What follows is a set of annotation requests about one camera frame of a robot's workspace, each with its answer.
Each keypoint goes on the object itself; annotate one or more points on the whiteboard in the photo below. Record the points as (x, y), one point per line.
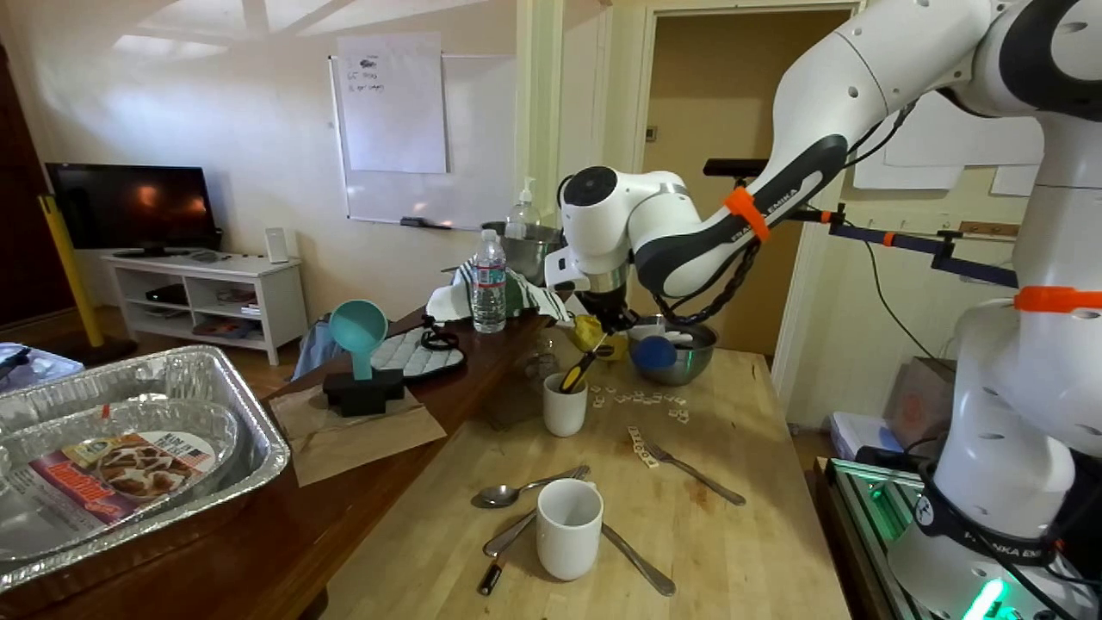
(422, 132)

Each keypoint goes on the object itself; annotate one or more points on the black white oven mitt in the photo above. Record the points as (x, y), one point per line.
(418, 351)

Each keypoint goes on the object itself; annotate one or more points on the silver fork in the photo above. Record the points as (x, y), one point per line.
(655, 454)

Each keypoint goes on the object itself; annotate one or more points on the butter knife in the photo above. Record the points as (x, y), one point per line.
(655, 577)

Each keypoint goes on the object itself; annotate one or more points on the white mug near bowl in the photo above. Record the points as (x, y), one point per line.
(563, 411)

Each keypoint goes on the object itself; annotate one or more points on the packaged food in tray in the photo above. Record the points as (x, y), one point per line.
(124, 474)

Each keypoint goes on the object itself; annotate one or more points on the aluminium foil tray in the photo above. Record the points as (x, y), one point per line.
(171, 389)

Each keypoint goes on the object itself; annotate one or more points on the white mug near camera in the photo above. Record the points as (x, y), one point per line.
(568, 526)

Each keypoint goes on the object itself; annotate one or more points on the black television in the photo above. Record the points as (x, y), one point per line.
(153, 208)

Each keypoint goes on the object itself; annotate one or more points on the brown paper sheet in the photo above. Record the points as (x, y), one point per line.
(327, 446)

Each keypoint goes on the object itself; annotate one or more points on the white tv stand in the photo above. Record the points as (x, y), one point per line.
(228, 299)

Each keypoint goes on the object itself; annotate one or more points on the silver spoon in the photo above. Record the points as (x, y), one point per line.
(496, 496)

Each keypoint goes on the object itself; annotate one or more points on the steel mixing bowl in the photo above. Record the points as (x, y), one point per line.
(694, 350)

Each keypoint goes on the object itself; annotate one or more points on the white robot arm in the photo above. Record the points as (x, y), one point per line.
(1028, 367)

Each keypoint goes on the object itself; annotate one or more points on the robot base plate green lit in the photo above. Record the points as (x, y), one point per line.
(892, 569)

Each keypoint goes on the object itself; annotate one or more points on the clear water bottle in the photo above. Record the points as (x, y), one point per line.
(491, 284)

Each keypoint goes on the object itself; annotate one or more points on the green striped white towel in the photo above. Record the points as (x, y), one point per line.
(451, 299)

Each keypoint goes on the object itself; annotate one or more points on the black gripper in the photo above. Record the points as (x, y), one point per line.
(608, 309)

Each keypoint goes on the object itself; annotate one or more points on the black clamp bar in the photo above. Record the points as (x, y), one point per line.
(937, 248)

